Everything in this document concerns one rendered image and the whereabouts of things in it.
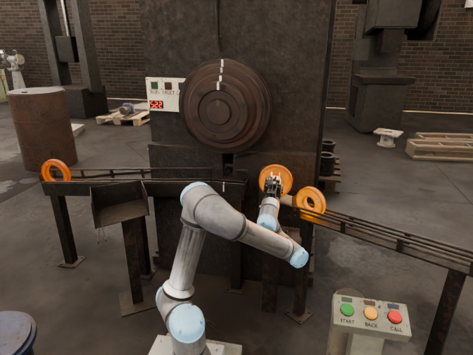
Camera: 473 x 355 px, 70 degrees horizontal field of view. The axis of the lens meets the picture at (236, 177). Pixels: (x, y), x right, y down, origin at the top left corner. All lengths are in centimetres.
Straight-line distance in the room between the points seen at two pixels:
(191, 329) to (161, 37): 142
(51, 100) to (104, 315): 273
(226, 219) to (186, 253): 24
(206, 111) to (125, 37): 727
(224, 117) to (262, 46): 42
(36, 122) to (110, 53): 503
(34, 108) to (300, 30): 318
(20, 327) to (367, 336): 126
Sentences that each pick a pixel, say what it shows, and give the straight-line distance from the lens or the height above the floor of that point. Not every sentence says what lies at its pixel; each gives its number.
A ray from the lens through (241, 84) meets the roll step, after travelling 166.
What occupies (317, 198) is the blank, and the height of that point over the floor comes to 75.
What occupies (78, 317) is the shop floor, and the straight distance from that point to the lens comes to 223.
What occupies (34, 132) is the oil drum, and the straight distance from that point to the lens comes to 435.
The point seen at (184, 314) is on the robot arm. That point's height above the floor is 58.
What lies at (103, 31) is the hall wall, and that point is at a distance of 913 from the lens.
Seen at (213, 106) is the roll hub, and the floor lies 114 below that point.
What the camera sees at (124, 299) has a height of 1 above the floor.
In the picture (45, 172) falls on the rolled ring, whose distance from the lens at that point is 243.
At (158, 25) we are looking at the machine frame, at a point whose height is 150.
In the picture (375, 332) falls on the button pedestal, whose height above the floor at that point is 57.
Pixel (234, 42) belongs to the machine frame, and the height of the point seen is 142.
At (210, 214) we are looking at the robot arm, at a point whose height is 94.
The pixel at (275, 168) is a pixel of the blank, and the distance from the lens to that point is 157.
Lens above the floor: 145
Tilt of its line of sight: 23 degrees down
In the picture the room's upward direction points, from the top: straight up
